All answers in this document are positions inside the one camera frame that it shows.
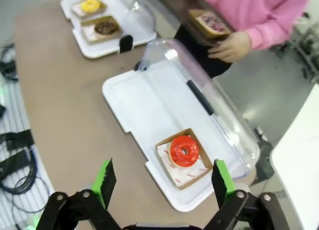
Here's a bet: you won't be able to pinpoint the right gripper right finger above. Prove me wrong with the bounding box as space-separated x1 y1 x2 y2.
204 159 291 230

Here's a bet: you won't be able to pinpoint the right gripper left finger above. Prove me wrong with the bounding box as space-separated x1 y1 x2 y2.
36 156 125 230

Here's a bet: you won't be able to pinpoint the cardboard donut box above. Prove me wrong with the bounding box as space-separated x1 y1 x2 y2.
80 14 123 45
155 127 214 191
187 8 233 40
70 0 108 18

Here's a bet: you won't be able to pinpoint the person's left forearm pink sleeve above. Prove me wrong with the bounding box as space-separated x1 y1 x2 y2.
245 5 312 51

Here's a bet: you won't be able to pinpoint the red glazed donut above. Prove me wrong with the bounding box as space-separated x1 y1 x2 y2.
167 135 201 168

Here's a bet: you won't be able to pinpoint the person's black trousers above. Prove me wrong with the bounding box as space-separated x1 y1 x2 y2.
173 24 234 78

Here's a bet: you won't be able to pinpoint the chocolate glazed donut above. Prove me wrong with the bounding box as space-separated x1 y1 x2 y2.
94 20 119 37

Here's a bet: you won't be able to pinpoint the yellow glazed donut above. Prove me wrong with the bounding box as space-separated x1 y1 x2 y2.
80 0 102 13

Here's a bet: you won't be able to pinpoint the person's left hand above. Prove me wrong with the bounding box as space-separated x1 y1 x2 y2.
208 30 253 63

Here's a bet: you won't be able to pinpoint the white printed paper liner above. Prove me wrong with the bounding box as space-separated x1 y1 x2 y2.
71 2 86 16
81 22 100 41
157 136 209 188

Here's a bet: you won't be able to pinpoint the large white table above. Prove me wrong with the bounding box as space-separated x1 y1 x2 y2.
269 84 319 230

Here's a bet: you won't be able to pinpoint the white display tray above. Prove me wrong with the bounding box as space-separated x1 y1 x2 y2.
60 0 158 59
101 60 250 213

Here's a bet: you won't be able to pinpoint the clear plastic tray lid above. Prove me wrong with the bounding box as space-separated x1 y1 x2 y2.
116 0 158 40
136 38 261 180

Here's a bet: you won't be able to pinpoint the black tape strip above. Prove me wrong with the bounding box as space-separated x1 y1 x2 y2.
0 129 34 151

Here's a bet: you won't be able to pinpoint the black lid hinge knob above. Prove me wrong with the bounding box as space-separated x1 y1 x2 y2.
119 34 134 54
134 61 151 72

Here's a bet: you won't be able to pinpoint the pink hoodie torso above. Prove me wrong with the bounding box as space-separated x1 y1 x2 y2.
196 0 311 33

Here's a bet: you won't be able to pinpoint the black cable bundle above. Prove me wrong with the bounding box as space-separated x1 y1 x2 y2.
0 140 52 215

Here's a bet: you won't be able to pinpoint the black lid handle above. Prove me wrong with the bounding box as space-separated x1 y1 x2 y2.
186 80 215 116

